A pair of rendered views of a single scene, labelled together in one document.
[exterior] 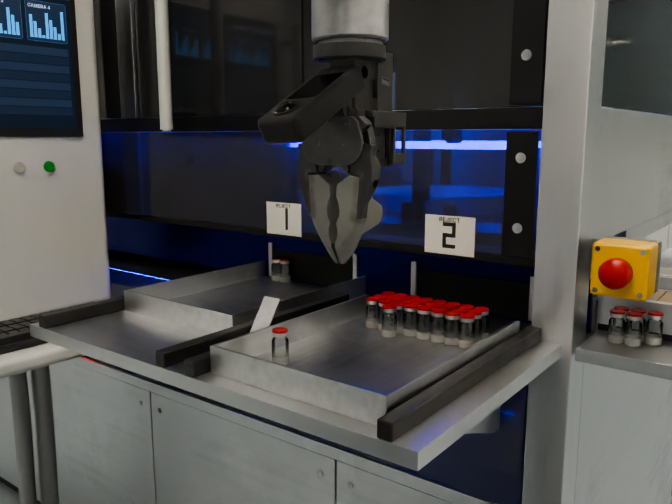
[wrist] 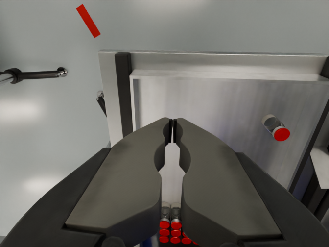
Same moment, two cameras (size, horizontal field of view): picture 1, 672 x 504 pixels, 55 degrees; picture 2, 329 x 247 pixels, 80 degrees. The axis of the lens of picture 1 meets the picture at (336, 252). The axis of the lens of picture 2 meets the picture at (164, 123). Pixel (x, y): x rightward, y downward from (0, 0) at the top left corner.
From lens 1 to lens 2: 0.60 m
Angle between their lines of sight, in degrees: 60
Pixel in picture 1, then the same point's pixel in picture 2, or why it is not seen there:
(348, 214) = (130, 150)
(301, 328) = (284, 174)
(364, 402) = (151, 73)
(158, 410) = not seen: outside the picture
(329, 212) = (189, 160)
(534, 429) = not seen: hidden behind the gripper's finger
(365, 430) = (144, 58)
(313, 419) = (187, 53)
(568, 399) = not seen: hidden behind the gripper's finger
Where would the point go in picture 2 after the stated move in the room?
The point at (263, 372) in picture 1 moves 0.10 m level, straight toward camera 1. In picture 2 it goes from (258, 76) to (212, 13)
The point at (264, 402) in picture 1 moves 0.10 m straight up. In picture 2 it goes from (238, 54) to (269, 71)
